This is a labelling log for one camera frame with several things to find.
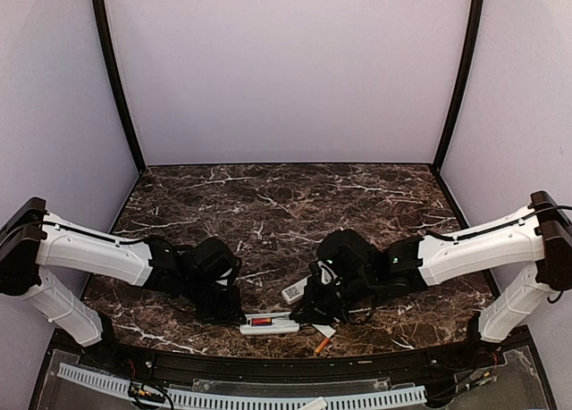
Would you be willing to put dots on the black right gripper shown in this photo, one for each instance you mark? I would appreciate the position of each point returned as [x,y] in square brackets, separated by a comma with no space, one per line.
[313,310]

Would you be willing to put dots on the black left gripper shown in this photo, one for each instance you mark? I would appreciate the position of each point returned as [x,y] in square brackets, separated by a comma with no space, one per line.
[230,313]

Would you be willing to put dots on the slim white remote with QR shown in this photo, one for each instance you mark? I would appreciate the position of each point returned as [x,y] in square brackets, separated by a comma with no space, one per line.
[294,292]

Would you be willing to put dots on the white remote with buttons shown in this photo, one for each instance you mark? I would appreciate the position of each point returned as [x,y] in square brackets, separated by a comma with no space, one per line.
[281,325]

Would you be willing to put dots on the white battery cover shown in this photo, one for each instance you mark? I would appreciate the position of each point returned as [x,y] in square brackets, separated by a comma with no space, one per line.
[315,403]
[325,330]

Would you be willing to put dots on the orange battery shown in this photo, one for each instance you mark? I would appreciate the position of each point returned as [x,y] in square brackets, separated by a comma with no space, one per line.
[321,346]
[261,322]

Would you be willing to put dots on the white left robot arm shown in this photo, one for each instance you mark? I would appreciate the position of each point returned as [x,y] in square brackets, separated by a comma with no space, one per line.
[35,243]

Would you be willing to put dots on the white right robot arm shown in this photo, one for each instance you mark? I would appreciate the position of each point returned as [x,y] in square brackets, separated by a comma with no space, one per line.
[537,235]

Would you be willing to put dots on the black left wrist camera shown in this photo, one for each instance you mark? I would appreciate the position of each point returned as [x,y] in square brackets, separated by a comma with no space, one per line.
[216,262]

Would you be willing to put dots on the white slotted cable duct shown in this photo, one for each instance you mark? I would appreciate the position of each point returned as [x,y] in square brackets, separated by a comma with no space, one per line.
[204,394]

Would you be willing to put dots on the black left frame post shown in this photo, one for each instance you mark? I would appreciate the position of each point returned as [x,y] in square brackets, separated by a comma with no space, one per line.
[115,81]

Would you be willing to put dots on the black frame post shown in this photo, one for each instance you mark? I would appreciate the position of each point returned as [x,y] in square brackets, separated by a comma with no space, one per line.
[115,81]
[459,89]

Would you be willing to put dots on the black right frame post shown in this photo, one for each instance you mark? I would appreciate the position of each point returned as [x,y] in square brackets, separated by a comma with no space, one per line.
[459,89]

